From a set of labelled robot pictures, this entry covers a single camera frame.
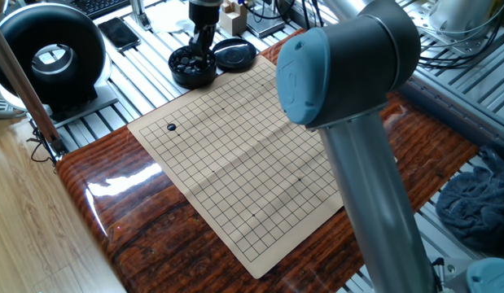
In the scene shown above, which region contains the white ribbed object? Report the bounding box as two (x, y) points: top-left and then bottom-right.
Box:
(0, 97), (28, 120)

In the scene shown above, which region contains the white crumpled cloth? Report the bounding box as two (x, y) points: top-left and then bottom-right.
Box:
(144, 1), (195, 35)

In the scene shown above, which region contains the aluminium upright post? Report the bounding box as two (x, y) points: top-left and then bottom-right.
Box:
(128, 0), (152, 32)

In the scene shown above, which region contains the wooden block puzzle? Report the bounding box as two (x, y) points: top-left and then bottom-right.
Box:
(218, 0), (248, 37)

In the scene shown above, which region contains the grey rounded device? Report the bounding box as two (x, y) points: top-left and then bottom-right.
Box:
(428, 0), (497, 29)

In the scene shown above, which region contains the black bowl of stones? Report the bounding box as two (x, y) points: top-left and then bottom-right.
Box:
(168, 44), (219, 90)

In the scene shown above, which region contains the black smartphone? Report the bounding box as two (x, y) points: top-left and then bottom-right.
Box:
(97, 16), (142, 53)

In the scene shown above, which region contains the aluminium frame rail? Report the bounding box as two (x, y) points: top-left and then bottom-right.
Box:
(397, 77), (504, 152)

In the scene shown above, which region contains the brown wooden pole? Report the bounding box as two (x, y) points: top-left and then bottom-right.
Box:
(0, 15), (68, 156)

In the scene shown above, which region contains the perforated aluminium plate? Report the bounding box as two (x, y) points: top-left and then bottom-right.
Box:
(401, 2), (504, 56)

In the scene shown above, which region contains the beige Go board mat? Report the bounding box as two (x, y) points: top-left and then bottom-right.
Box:
(127, 55), (398, 280)

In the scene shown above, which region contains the dark blue towel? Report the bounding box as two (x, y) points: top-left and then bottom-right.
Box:
(435, 145), (504, 256)

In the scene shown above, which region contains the grey flat scale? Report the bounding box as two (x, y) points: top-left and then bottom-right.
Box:
(246, 7), (287, 39)

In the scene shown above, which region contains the black bowl lid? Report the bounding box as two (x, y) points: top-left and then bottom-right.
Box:
(213, 37), (258, 72)

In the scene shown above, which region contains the black keyboard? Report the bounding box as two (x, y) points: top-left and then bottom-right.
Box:
(67, 0), (131, 20)

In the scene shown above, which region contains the thin black wire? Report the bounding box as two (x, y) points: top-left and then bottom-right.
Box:
(25, 126), (59, 164)

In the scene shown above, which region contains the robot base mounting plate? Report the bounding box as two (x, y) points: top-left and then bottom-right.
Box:
(432, 256), (469, 293)

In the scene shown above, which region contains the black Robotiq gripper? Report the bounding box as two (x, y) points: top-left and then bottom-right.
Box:
(189, 2), (222, 64)

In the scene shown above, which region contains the looped black cable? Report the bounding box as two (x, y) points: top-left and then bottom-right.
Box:
(418, 22), (504, 71)

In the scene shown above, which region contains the black ring-shaped device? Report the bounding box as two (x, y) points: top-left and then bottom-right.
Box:
(0, 2), (121, 129)

